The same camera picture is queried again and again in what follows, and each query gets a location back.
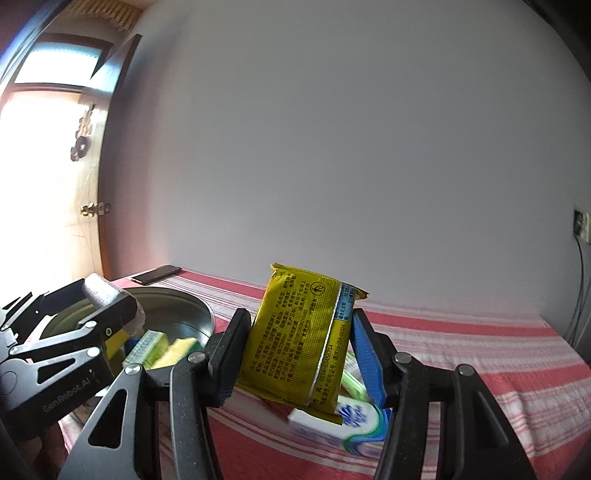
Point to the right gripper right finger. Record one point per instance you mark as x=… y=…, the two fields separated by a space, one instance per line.
x=477 y=440

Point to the white wall power strip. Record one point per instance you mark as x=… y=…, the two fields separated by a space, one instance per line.
x=582 y=226

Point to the white blue Vinda tissue pack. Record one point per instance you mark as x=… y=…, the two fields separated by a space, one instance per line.
x=362 y=432

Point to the brass door handle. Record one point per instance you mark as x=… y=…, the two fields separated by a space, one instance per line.
x=95 y=209

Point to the yellow snack packet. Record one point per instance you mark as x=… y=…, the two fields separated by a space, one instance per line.
x=297 y=347

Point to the blue cloth bundle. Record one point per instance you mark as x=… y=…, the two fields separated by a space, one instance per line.
x=129 y=347

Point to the round metal tin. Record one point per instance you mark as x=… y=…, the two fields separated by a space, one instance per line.
x=175 y=313

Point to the green barcode tissue pack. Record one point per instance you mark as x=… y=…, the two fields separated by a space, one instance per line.
x=352 y=380

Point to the red striped bedspread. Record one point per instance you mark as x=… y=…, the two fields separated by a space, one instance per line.
x=541 y=384

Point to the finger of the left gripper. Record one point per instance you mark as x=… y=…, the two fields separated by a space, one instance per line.
x=78 y=355
x=30 y=309

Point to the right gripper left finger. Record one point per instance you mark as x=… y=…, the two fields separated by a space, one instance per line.
x=121 y=440

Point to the black door ornament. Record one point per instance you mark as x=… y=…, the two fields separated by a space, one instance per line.
x=82 y=134

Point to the green tea tissue pack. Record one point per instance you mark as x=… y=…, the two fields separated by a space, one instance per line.
x=151 y=346

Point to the white red tissue pack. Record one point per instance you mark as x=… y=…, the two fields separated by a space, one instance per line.
x=115 y=309

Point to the wooden door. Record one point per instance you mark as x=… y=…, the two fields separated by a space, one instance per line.
x=45 y=240

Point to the black smartphone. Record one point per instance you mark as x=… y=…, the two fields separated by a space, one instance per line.
x=156 y=274

